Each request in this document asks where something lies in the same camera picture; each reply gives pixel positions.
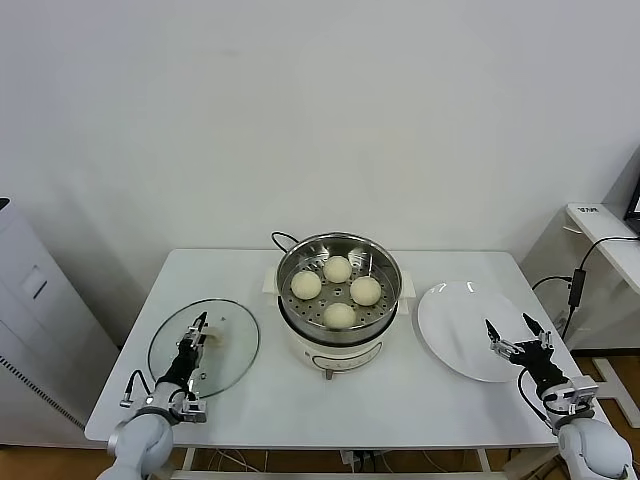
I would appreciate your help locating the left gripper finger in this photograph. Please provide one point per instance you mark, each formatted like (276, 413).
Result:
(203, 327)
(190, 339)

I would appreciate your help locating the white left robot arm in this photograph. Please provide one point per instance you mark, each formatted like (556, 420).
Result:
(142, 445)

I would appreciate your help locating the white round plate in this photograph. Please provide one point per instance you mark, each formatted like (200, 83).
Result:
(455, 335)

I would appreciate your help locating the white table frame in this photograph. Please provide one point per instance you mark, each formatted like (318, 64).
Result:
(187, 457)

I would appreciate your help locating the cream electric cooker base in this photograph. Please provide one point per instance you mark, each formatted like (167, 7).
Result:
(340, 357)

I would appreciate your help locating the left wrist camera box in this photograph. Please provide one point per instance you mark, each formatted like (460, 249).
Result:
(192, 410)

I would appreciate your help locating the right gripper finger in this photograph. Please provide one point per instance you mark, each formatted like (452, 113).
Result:
(541, 337)
(502, 347)

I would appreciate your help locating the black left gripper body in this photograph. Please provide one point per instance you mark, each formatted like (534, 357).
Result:
(182, 365)

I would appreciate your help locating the white cabinet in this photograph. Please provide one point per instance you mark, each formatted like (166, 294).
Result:
(30, 320)

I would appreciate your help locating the stainless steel steamer basket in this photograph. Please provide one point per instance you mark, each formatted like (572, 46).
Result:
(385, 300)

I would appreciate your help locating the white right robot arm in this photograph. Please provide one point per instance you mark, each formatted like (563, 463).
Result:
(595, 450)

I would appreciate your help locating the white steamed baozi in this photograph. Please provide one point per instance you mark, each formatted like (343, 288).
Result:
(337, 269)
(306, 286)
(340, 316)
(366, 291)

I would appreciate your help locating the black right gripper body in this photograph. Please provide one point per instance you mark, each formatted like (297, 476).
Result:
(540, 362)

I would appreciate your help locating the laptop computer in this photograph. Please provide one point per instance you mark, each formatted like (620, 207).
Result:
(632, 210)

